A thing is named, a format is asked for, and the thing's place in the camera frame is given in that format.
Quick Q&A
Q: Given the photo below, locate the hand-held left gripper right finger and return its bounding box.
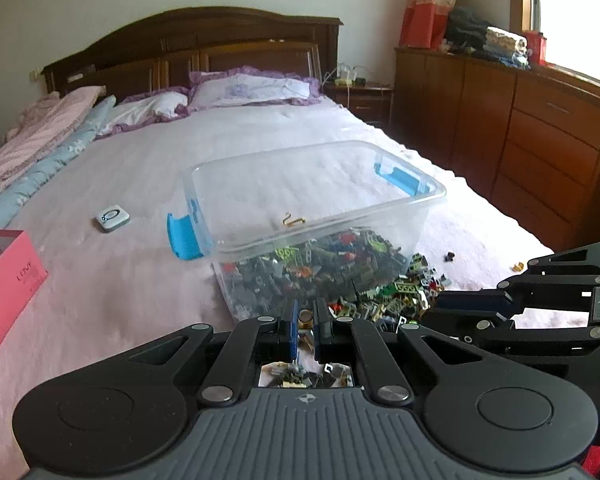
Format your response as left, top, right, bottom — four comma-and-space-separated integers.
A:
313, 297, 528, 406

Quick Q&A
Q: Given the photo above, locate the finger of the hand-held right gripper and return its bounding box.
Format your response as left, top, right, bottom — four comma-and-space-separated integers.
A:
436, 237, 600, 319
422, 310, 600, 376

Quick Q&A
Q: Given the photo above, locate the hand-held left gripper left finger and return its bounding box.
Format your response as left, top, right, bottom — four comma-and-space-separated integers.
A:
95, 299, 302, 407

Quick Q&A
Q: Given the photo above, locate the pile of mixed toy bricks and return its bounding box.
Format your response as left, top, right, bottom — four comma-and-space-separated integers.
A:
215, 227, 453, 389

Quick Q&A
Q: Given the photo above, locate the clear plastic storage bin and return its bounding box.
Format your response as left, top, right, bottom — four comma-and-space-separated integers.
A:
166, 140, 447, 323

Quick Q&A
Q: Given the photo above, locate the long wooden cabinet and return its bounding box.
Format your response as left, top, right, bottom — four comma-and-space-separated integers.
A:
392, 47, 600, 248

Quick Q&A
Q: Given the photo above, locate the small white square device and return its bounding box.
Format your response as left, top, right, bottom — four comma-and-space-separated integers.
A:
95, 203, 131, 233

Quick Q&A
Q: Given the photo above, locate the wooden nightstand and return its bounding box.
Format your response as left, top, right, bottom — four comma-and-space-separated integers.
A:
325, 82, 396, 128

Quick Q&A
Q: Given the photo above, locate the purple ruffled pillow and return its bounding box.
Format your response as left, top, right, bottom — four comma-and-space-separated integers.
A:
187, 66, 323, 111

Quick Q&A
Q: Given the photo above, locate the red box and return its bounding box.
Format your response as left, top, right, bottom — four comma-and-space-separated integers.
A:
524, 30, 548, 67

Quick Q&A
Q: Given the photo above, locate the stack of folded clothes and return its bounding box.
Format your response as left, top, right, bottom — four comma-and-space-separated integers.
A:
442, 6, 533, 70

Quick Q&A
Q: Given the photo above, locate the white ruffled pillow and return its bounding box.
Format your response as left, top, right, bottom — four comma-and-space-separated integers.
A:
97, 87, 191, 138

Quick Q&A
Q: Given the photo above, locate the pink cardboard box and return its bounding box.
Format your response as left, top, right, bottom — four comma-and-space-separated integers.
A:
0, 229, 48, 378

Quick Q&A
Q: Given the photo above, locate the red and white curtain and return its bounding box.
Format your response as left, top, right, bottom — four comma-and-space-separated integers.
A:
399, 0, 461, 51

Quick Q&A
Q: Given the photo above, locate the window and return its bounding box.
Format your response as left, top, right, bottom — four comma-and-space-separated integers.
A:
522, 0, 600, 88

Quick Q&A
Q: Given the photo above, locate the dark wooden headboard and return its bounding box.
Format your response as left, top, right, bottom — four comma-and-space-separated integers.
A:
41, 6, 343, 106

